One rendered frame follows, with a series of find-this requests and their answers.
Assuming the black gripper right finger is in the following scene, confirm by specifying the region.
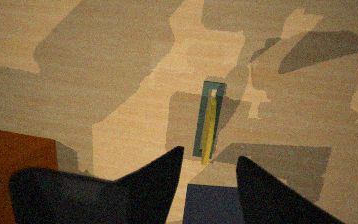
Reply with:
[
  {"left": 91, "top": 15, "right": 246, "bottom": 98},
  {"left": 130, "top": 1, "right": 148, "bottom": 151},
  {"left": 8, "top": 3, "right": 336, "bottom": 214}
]
[{"left": 236, "top": 156, "right": 345, "bottom": 224}]

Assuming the dark grey box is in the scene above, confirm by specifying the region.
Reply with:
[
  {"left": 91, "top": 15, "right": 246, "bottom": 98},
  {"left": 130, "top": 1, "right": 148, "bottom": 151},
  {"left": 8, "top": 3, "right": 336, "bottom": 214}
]
[{"left": 182, "top": 184, "right": 245, "bottom": 224}]

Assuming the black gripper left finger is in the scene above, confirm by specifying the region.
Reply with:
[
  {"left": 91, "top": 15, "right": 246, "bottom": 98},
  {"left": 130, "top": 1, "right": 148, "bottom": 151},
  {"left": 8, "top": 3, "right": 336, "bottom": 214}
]
[{"left": 8, "top": 146, "right": 184, "bottom": 224}]

